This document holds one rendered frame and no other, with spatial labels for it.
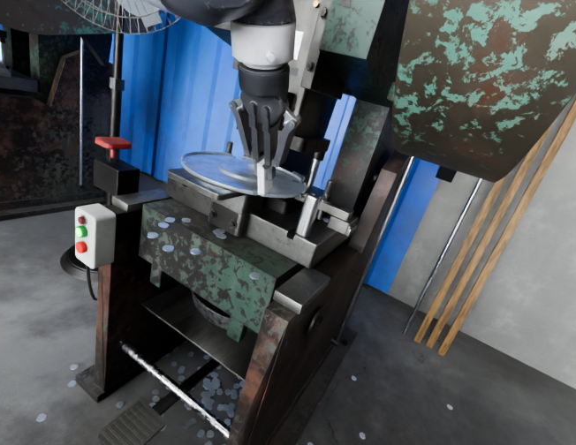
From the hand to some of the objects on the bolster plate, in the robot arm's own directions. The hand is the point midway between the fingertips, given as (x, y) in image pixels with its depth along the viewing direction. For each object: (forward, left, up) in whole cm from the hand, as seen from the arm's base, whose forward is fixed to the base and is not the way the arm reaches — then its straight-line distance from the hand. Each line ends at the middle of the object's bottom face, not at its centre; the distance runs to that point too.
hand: (265, 177), depth 59 cm
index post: (+11, -4, -12) cm, 16 cm away
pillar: (+26, +11, -8) cm, 30 cm away
